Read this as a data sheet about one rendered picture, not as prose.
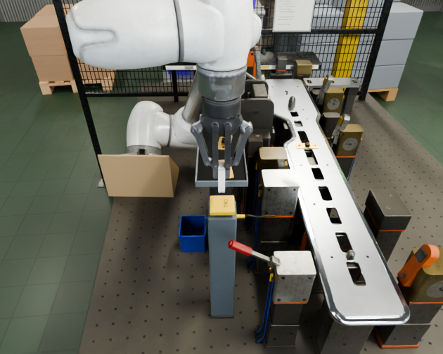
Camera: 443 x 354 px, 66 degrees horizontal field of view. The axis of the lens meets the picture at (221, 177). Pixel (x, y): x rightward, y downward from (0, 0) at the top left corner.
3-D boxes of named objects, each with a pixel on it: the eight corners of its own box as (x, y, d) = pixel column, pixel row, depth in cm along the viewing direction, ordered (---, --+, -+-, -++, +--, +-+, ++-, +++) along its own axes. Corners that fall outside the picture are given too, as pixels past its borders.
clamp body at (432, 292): (427, 349, 100) (486, 275, 78) (380, 350, 100) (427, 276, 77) (413, 322, 107) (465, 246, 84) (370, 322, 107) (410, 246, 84)
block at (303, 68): (302, 123, 204) (312, 64, 182) (289, 123, 204) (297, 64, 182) (299, 117, 211) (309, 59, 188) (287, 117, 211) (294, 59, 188)
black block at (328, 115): (333, 170, 169) (347, 117, 151) (313, 170, 169) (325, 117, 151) (330, 164, 173) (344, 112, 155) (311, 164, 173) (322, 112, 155)
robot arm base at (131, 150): (119, 154, 139) (119, 141, 140) (124, 164, 161) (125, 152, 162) (164, 156, 143) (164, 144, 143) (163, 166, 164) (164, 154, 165)
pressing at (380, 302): (427, 324, 76) (429, 321, 75) (326, 326, 76) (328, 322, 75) (302, 80, 184) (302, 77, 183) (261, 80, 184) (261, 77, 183)
